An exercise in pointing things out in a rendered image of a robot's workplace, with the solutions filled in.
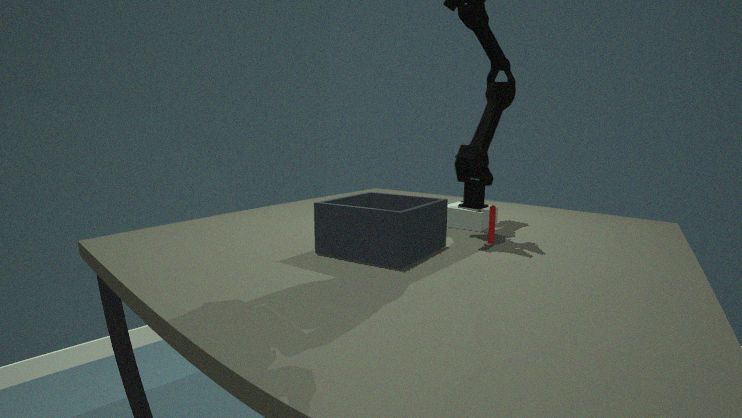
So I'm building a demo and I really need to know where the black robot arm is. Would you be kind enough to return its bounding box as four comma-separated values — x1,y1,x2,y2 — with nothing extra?
443,0,516,209

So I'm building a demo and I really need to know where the red peg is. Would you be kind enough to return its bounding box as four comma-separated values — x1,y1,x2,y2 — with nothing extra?
488,206,496,244

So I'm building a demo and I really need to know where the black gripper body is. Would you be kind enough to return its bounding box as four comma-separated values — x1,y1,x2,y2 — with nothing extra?
462,0,484,9

